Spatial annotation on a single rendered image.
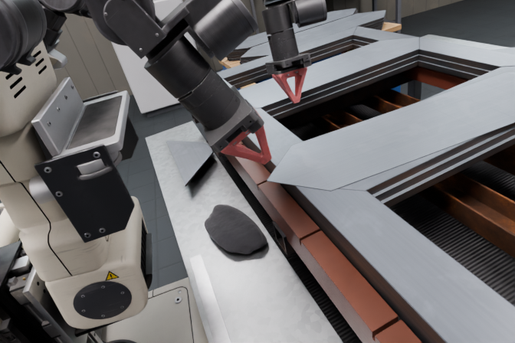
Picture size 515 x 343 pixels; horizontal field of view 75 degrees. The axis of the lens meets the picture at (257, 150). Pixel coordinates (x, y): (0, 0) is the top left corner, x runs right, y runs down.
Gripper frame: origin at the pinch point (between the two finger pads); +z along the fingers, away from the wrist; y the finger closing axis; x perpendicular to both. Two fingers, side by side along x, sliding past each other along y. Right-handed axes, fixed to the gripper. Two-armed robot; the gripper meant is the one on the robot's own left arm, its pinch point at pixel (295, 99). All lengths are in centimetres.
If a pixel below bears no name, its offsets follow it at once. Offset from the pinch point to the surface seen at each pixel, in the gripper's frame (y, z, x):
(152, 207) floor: 138, 64, 50
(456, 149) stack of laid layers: -23.4, 13.7, -18.8
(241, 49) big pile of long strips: 87, -12, -17
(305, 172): -13.7, 11.2, 7.3
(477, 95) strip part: -12.4, 9.8, -37.8
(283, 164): -8.8, 10.1, 9.6
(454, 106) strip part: -12.9, 10.2, -30.5
